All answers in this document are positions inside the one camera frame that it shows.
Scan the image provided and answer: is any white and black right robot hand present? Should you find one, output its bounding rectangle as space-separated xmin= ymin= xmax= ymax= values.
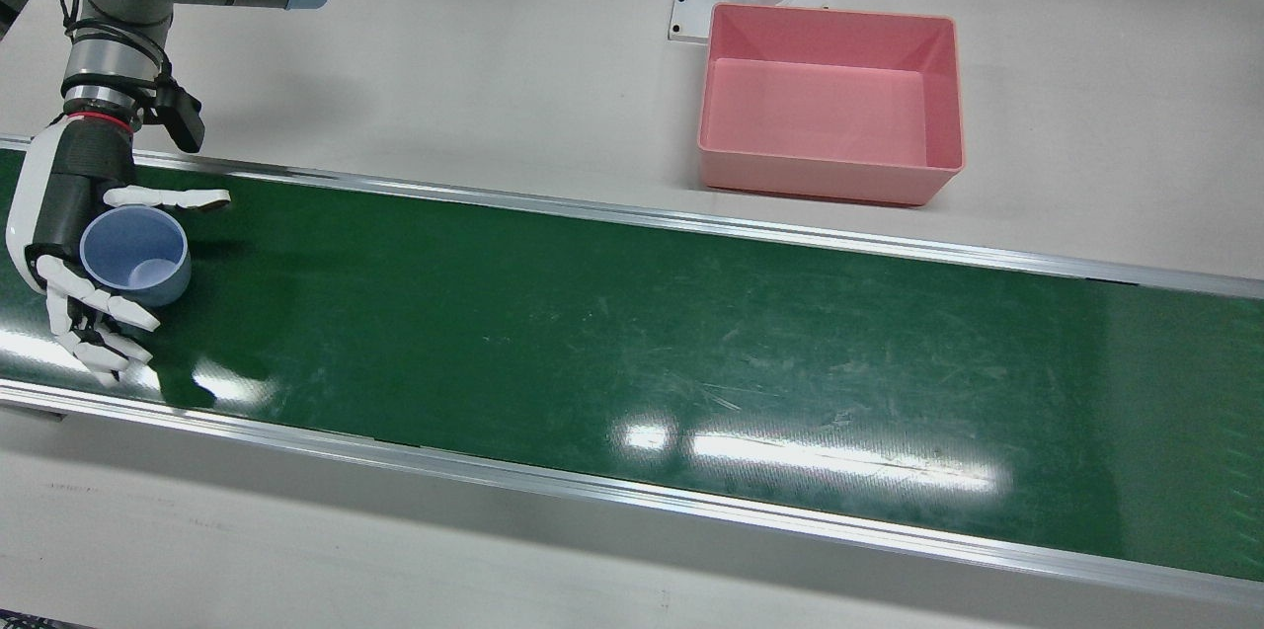
xmin=5 ymin=114 xmax=232 ymax=387

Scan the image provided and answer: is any light blue plastic cup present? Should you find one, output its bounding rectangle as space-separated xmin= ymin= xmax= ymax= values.
xmin=79 ymin=206 xmax=192 ymax=307

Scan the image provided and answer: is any pink plastic box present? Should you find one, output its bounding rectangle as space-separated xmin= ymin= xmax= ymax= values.
xmin=696 ymin=2 xmax=966 ymax=207

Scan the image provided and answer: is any green conveyor belt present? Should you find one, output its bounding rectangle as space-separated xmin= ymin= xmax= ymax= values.
xmin=0 ymin=135 xmax=1264 ymax=610

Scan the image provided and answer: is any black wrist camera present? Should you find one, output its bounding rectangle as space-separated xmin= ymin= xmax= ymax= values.
xmin=148 ymin=81 xmax=206 ymax=154

